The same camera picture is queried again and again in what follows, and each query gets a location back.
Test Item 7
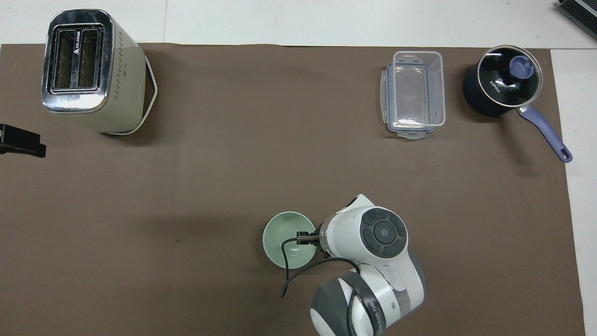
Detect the glass pot lid purple knob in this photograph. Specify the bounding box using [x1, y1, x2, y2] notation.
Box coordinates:
[477, 45, 543, 109]

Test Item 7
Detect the black cable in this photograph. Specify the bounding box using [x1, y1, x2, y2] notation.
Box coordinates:
[278, 231, 379, 336]

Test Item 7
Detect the clear container lid blue seal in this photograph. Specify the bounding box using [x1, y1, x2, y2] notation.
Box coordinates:
[380, 63, 440, 140]

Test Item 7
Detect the green bowl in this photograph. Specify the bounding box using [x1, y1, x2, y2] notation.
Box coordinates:
[262, 211, 323, 269]

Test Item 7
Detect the clear plastic food container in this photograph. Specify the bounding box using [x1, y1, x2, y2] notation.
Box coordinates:
[391, 50, 446, 128]

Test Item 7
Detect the dark grey ribbed device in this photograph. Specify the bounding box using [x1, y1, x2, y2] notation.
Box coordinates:
[555, 0, 597, 27]

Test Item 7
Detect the cream and chrome toaster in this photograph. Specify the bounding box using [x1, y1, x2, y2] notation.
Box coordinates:
[41, 8, 159, 136]

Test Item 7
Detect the dark blue saucepan purple handle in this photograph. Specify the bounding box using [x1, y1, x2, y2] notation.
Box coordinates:
[463, 45, 573, 164]

